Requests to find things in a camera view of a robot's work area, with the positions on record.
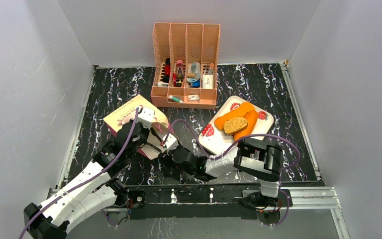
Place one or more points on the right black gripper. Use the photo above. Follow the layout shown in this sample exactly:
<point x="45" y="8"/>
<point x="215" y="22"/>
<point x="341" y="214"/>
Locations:
<point x="164" y="151"/>

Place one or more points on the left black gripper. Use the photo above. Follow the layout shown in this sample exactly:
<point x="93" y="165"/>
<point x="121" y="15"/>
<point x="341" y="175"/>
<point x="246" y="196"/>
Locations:
<point x="146" y="131"/>

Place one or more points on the pink and cream paper bag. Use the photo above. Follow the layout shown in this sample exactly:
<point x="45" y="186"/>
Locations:
<point x="126" y="112"/>

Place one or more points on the brown bread slice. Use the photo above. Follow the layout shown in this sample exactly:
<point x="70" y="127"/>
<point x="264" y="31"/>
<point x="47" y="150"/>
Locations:
<point x="235" y="125"/>

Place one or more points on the long twisted orange bread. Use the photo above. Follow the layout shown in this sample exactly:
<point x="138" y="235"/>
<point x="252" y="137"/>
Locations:
<point x="240" y="111"/>

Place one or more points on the orange baguette bread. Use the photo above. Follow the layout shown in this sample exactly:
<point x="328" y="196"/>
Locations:
<point x="251" y="117"/>

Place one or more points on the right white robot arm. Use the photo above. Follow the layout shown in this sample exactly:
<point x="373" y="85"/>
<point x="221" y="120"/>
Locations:
<point x="255" y="157"/>

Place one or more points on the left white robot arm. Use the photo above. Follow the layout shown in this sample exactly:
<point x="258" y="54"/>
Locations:
<point x="92" y="190"/>

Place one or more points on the white strawberry tray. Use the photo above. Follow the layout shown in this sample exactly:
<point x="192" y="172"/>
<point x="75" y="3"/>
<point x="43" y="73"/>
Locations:
<point x="216" y="142"/>

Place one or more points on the green tube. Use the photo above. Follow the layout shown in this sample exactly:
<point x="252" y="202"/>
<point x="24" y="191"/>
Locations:
<point x="175" y="99"/>

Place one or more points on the small white card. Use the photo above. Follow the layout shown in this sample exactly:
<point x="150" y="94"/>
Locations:
<point x="193" y="97"/>

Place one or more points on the red black bottle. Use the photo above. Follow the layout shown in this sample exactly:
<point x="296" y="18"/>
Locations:
<point x="166" y="71"/>

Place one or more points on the pink capped bottle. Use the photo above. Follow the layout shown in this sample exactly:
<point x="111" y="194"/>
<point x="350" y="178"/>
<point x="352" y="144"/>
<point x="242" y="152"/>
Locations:
<point x="179" y="73"/>

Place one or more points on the white small box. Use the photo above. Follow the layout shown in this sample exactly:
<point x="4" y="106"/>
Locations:
<point x="207" y="81"/>

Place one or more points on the pink desk organizer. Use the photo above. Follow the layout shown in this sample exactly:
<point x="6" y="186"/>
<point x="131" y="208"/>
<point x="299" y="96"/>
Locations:
<point x="190" y="42"/>

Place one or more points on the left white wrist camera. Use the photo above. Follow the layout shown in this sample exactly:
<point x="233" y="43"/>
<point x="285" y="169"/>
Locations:
<point x="146" y="116"/>

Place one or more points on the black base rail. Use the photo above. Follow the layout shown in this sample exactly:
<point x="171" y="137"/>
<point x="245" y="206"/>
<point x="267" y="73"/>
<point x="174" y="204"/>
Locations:
<point x="199" y="201"/>

